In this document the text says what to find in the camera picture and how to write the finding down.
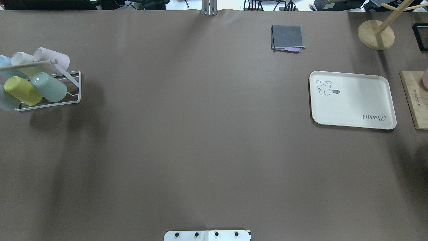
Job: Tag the cream rabbit tray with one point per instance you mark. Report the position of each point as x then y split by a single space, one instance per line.
353 100

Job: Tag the green plastic cup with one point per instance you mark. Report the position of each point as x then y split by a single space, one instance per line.
50 88

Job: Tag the pink plastic cup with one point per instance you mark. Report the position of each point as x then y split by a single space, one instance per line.
44 54

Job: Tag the yellow plastic cup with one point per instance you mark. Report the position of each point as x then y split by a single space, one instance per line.
23 90

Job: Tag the white plastic cup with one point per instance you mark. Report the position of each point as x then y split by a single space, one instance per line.
25 58

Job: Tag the grey folded cloth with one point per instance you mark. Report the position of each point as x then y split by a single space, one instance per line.
287 38

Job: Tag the wooden mug tree stand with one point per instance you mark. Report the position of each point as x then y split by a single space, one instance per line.
378 35

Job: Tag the wooden cutting board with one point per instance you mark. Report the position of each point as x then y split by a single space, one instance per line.
417 97

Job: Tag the aluminium frame post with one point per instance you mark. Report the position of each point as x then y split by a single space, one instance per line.
209 7

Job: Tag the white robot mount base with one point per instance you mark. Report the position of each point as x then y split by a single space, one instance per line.
208 235

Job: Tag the white wire cup rack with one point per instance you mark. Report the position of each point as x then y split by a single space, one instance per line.
71 79

